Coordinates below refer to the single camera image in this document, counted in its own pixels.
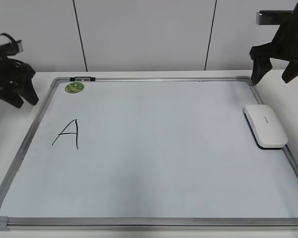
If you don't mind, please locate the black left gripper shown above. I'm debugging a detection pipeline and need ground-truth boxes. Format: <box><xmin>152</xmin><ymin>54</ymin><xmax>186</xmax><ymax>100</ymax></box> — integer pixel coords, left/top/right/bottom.
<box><xmin>0</xmin><ymin>45</ymin><xmax>39</xmax><ymax>108</ymax></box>

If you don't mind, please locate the white board with grey frame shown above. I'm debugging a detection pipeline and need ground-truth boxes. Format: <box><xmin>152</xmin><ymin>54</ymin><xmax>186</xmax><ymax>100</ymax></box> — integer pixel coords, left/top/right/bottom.
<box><xmin>0</xmin><ymin>76</ymin><xmax>298</xmax><ymax>231</ymax></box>

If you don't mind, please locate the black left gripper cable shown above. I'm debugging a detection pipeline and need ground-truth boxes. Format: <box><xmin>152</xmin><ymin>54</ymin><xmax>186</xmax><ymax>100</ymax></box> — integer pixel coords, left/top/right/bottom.
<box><xmin>0</xmin><ymin>33</ymin><xmax>22</xmax><ymax>50</ymax></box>

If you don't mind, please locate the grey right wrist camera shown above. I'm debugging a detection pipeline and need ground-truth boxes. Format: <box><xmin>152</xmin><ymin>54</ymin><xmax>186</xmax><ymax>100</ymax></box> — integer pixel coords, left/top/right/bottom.
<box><xmin>256</xmin><ymin>10</ymin><xmax>292</xmax><ymax>25</ymax></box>

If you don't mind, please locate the white board eraser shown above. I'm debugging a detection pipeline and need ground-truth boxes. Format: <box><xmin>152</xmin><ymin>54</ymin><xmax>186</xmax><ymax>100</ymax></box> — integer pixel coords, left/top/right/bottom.
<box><xmin>244</xmin><ymin>104</ymin><xmax>288</xmax><ymax>149</ymax></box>

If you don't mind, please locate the round green magnet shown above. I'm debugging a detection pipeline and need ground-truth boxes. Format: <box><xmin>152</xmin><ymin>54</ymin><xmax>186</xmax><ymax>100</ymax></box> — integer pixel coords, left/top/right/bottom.
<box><xmin>65</xmin><ymin>82</ymin><xmax>85</xmax><ymax>94</ymax></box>

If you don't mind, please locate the black grey board clip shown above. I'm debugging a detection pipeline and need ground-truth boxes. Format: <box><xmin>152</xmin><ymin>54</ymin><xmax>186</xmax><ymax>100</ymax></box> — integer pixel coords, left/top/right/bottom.
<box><xmin>70</xmin><ymin>77</ymin><xmax>96</xmax><ymax>81</ymax></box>

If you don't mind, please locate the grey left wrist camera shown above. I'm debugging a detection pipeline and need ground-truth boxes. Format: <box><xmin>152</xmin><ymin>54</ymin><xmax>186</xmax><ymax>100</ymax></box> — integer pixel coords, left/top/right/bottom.
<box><xmin>0</xmin><ymin>40</ymin><xmax>23</xmax><ymax>56</ymax></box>

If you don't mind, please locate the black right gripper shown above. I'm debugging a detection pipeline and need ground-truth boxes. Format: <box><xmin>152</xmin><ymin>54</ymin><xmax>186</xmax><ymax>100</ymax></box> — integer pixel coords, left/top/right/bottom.
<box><xmin>250</xmin><ymin>2</ymin><xmax>298</xmax><ymax>84</ymax></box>

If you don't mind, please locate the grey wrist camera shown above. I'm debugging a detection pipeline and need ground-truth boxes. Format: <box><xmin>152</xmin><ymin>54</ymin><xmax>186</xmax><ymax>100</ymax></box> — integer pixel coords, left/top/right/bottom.
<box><xmin>256</xmin><ymin>10</ymin><xmax>292</xmax><ymax>25</ymax></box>
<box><xmin>0</xmin><ymin>40</ymin><xmax>23</xmax><ymax>56</ymax></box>

